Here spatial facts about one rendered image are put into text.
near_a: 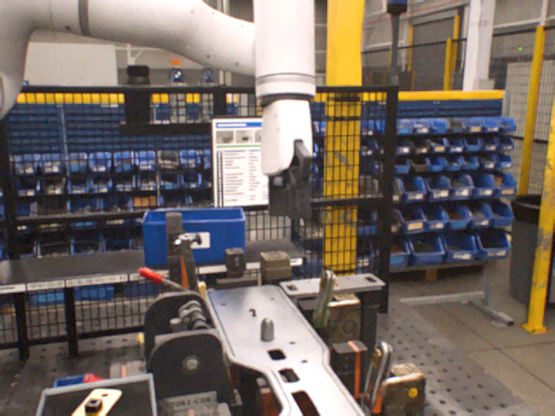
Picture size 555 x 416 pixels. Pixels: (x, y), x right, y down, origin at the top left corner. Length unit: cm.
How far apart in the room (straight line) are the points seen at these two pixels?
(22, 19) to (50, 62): 685
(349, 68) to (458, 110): 180
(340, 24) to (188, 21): 123
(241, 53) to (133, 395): 51
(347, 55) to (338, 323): 97
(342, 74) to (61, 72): 598
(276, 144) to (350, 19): 127
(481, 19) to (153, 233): 457
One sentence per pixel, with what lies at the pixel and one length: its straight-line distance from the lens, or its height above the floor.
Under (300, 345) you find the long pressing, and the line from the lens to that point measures 124.
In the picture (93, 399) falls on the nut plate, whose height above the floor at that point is 117.
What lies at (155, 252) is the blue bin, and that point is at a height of 107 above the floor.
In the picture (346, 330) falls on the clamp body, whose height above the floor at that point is 97.
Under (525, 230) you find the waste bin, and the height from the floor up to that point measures 54.
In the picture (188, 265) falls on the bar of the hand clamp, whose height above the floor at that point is 115.
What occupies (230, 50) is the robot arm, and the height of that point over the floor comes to 161.
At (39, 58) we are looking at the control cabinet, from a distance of 768.
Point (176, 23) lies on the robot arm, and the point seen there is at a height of 163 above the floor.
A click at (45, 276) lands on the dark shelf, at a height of 103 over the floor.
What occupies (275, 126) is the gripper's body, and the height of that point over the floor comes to 150.
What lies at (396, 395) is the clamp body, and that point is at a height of 101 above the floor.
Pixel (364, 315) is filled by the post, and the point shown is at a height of 90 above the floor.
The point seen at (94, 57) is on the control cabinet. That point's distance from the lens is 762.
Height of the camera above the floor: 156
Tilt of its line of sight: 13 degrees down
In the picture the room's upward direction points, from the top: straight up
